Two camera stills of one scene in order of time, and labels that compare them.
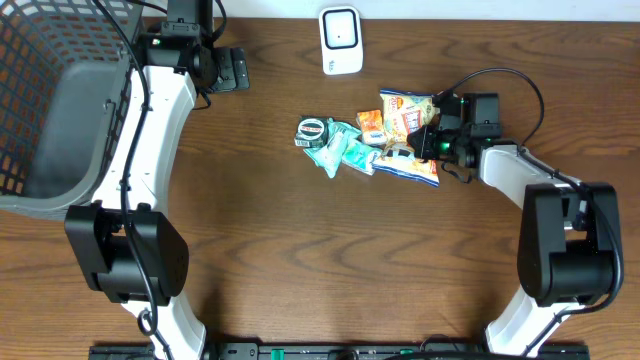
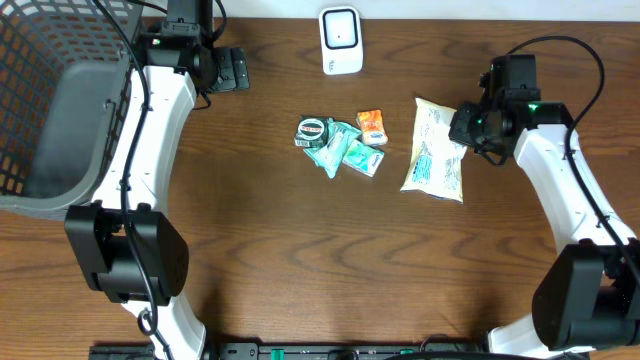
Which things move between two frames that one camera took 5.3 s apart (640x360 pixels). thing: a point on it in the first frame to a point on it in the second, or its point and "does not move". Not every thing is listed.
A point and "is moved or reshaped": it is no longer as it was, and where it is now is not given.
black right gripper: x=422 y=144 to x=459 y=130
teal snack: x=330 y=155 does not move
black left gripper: x=236 y=67 does not move
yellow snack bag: x=402 y=112 is moved or reshaped
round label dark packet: x=311 y=131 does not move
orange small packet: x=372 y=126 does not move
